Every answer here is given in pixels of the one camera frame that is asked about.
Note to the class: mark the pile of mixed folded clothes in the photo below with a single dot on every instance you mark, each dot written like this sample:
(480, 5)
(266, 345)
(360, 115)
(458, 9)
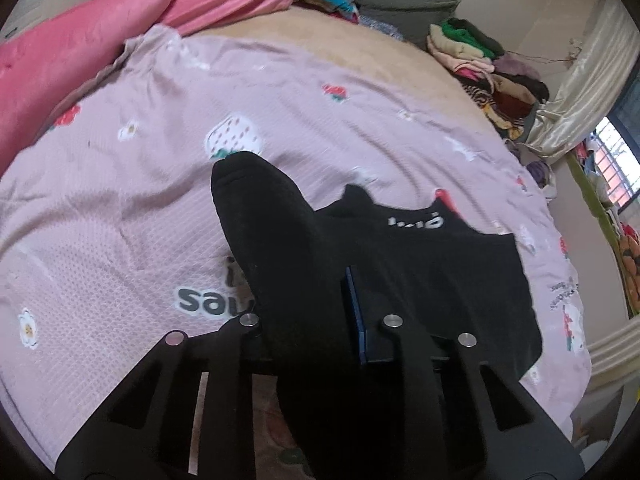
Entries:
(507, 90)

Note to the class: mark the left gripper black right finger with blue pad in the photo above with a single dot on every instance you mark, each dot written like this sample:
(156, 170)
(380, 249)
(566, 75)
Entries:
(427, 407)

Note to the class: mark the lilac strawberry print bed sheet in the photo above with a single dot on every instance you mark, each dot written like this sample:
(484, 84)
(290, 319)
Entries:
(109, 237)

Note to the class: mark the cream satin curtain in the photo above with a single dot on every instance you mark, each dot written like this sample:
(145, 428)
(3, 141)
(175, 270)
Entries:
(591, 86)

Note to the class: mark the beige mattress pad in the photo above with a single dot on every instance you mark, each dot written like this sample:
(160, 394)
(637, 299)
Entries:
(368, 53)

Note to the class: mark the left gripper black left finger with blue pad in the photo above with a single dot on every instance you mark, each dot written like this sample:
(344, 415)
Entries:
(184, 411)

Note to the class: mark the window with dark frame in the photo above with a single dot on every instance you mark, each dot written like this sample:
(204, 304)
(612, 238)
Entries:
(616, 139)

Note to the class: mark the green windowsill ledge cover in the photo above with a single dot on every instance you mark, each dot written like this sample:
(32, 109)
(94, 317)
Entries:
(600, 213)

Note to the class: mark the pink plush blanket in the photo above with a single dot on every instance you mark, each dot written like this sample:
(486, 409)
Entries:
(43, 67)

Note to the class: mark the black garment with orange cuffs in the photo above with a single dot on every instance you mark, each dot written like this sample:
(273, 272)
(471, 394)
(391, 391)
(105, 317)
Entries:
(426, 264)

